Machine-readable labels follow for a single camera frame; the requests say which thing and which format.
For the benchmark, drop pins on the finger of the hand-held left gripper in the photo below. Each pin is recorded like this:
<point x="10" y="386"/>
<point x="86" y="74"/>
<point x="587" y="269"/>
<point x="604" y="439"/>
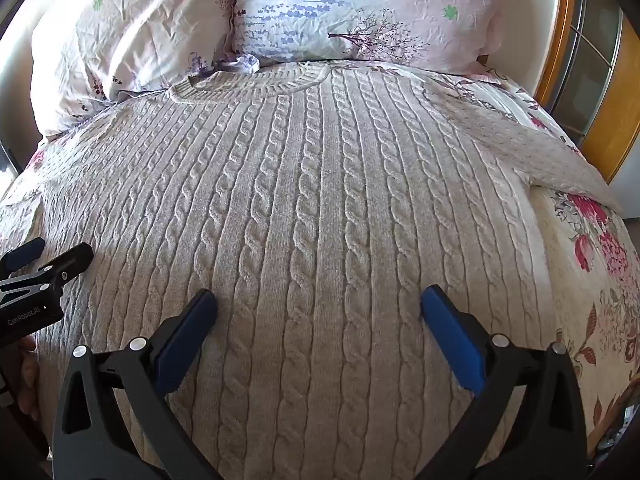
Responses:
<point x="22" y="254"/>
<point x="56" y="266"/>

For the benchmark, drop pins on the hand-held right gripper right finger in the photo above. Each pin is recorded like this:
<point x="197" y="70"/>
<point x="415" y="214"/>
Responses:
<point x="456" y="336"/>

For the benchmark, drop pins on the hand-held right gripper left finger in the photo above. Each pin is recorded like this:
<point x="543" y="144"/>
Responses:
<point x="186" y="331"/>

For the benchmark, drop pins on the person's left hand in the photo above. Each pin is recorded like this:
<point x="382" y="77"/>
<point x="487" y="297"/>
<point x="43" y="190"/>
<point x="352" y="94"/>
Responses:
<point x="29" y="376"/>

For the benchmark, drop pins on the floral bed sheet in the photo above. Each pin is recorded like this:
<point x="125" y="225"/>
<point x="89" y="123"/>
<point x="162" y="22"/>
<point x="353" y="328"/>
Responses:
<point x="590" y="300"/>

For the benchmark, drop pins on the pink floral pillow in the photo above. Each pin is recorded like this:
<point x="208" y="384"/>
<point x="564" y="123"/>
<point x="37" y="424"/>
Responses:
<point x="370" y="10"/>
<point x="135" y="30"/>

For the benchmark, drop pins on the wooden glass-panel wardrobe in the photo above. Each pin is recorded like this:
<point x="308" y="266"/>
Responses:
<point x="575" y="60"/>

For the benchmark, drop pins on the glass door cabinet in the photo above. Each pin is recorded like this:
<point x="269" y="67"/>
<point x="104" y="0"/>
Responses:
<point x="592" y="45"/>

